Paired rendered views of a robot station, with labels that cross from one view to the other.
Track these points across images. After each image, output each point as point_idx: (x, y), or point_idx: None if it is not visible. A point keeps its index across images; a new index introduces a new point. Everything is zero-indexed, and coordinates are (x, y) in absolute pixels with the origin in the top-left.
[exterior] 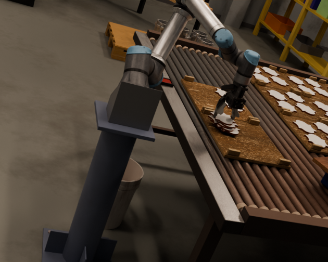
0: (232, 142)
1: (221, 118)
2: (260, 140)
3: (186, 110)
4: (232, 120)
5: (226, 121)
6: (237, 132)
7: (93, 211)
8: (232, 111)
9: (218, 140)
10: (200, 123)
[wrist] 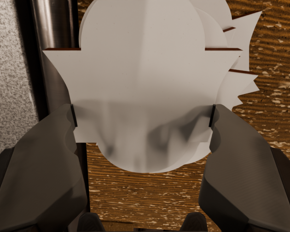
0: (154, 173)
1: (116, 131)
2: None
3: None
4: (209, 127)
5: (140, 156)
6: (201, 155)
7: None
8: (217, 140)
9: (93, 175)
10: (56, 14)
